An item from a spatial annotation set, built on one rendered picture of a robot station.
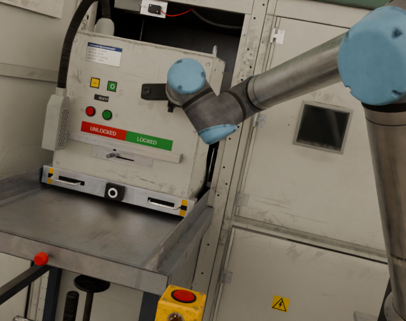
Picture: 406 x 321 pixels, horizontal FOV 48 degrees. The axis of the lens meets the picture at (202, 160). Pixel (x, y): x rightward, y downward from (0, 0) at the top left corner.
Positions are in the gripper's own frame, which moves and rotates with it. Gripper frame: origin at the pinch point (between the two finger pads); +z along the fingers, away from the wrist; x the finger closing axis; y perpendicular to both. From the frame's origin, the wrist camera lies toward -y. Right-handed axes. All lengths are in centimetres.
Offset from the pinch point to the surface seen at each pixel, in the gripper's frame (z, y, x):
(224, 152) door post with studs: 24.2, 23.3, -9.8
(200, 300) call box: -55, 11, -48
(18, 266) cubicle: 58, -50, -68
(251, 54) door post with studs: 13.9, 25.8, 25.7
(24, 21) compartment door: 15, -54, 21
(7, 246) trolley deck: -22, -34, -49
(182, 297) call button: -56, 8, -48
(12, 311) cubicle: 64, -50, -89
